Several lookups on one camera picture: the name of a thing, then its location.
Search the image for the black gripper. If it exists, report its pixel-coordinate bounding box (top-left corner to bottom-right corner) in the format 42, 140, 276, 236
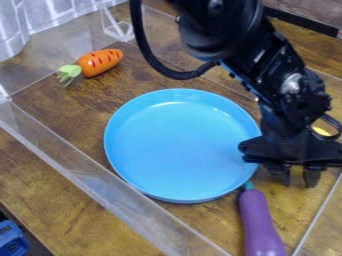
237, 114, 342, 188

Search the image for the yellow toy lemon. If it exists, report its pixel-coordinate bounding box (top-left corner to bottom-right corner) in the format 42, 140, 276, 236
312, 127, 331, 137

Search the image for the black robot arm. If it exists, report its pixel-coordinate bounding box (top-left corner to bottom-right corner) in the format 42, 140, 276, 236
168, 0, 342, 188

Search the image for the blue round tray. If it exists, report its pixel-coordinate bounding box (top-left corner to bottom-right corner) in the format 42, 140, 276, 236
104, 89, 260, 204

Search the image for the purple toy eggplant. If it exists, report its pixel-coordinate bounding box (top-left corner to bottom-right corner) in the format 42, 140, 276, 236
239, 182, 287, 256

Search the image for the orange toy carrot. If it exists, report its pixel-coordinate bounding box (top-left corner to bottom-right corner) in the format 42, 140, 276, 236
57, 49, 124, 86

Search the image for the blue plastic box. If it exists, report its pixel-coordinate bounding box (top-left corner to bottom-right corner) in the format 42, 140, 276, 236
0, 220, 30, 256

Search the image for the white checkered curtain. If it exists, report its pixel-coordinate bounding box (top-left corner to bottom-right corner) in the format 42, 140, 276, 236
0, 0, 128, 62

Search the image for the black corrugated cable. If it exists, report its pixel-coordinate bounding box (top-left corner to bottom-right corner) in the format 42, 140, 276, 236
128, 0, 219, 81

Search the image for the clear acrylic enclosure wall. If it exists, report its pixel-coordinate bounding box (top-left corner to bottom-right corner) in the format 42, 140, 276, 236
0, 12, 257, 256

